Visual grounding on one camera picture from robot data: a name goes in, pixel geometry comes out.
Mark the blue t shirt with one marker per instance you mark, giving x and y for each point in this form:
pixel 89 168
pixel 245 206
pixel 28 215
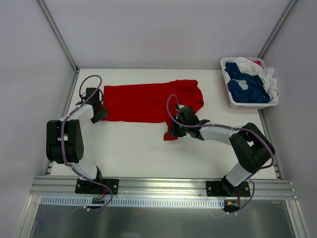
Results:
pixel 245 88

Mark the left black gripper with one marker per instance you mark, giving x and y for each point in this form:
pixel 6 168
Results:
pixel 100 114

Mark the red t shirt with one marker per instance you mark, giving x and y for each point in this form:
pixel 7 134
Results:
pixel 146 103

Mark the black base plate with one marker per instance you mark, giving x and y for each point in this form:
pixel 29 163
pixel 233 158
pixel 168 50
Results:
pixel 218 189
pixel 86 187

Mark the white slotted cable duct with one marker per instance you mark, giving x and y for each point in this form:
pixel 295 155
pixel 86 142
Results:
pixel 133 202

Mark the aluminium mounting rail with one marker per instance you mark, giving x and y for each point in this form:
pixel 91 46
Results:
pixel 265 189

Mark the white laundry basket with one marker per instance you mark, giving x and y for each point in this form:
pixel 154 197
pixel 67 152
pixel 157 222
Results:
pixel 232 103

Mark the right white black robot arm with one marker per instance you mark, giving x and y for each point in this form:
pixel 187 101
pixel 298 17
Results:
pixel 251 147

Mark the white t shirt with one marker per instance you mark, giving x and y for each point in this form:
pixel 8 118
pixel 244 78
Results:
pixel 266 75

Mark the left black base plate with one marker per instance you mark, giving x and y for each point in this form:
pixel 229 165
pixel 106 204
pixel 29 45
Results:
pixel 86 187

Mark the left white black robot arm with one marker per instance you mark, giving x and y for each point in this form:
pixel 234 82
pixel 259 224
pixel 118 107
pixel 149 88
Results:
pixel 64 140

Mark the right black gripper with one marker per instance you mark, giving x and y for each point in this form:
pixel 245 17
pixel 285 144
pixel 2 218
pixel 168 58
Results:
pixel 176 129

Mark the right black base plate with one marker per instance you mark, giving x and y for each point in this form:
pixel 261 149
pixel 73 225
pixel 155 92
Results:
pixel 218 189

